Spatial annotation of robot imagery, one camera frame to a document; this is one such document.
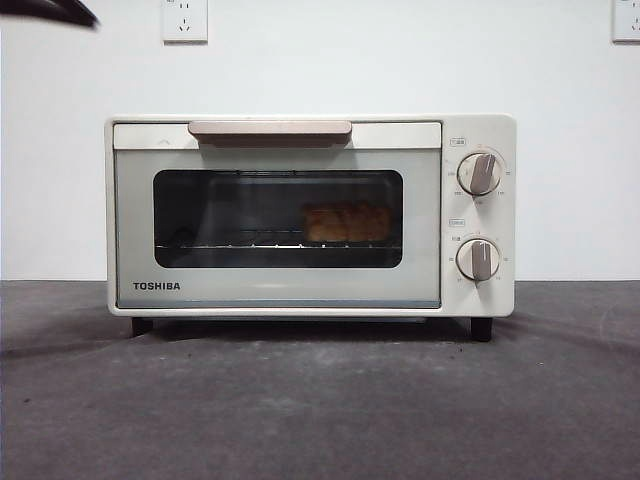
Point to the golden brown bread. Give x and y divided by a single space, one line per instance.
347 222

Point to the cream oven dial knob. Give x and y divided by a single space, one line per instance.
479 259
480 173

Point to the cream Toshiba toaster oven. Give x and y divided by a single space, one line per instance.
505 225

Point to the white wall socket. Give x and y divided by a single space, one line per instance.
628 22
185 22

